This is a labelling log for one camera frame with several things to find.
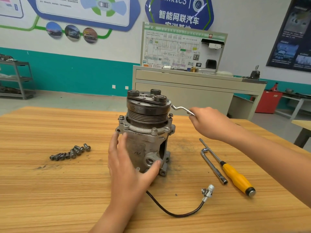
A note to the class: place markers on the person's left hand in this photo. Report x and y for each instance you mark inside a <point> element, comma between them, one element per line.
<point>126,182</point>

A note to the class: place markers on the grey metal compressor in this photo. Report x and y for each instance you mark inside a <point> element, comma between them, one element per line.
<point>146,133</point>

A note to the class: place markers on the beige workbench cabinet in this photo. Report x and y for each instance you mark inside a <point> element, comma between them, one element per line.
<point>204,87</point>

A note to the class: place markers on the blue rounded infographic panel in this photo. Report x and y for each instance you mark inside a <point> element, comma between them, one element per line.
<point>68,9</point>

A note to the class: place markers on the small black device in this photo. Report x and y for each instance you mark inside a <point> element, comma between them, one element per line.
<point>254,73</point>

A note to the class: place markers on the grey metal shelf cart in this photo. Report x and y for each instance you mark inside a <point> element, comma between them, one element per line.
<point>14,80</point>

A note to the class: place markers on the wooden side table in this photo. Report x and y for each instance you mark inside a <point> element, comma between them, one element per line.
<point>302,131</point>

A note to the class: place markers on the person's right hand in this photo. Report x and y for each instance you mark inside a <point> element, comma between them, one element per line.
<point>214,124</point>

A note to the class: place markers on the silver combination wrench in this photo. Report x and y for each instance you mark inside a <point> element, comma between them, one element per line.
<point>180,109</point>

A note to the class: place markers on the white infographic wall panel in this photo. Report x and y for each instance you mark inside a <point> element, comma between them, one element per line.
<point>9,6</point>

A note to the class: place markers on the round photo wall decal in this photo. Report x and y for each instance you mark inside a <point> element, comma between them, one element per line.
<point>72,32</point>
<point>90,35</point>
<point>54,30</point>

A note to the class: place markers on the silver L-shaped socket wrench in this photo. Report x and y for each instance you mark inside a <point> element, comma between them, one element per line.
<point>214,166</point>

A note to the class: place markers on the person's right forearm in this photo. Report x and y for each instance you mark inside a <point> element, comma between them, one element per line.
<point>277,165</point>

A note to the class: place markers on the blue hexagon wall sign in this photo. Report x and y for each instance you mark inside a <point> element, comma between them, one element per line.
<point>177,9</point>

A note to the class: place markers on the dark wall poster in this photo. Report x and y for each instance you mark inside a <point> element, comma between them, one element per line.
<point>291,36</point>

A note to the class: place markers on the white wiring display board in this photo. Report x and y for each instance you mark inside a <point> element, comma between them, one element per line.
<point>165,48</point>

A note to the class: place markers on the red cabinet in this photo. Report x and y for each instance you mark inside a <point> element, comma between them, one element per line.
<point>268,101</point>

